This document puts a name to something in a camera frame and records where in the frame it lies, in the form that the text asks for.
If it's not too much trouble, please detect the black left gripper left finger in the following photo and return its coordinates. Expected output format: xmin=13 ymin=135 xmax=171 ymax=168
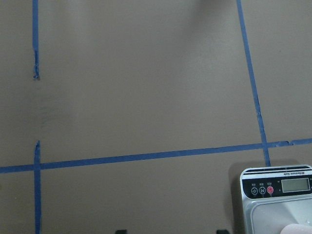
xmin=116 ymin=229 xmax=127 ymax=234

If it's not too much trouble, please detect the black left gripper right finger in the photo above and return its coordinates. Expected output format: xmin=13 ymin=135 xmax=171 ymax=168
xmin=216 ymin=230 xmax=228 ymax=234

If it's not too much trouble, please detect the pink cup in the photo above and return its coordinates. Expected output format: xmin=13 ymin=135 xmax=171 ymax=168
xmin=280 ymin=224 xmax=312 ymax=234

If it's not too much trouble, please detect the digital kitchen scale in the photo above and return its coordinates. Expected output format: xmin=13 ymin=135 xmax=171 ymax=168
xmin=239 ymin=164 xmax=312 ymax=234

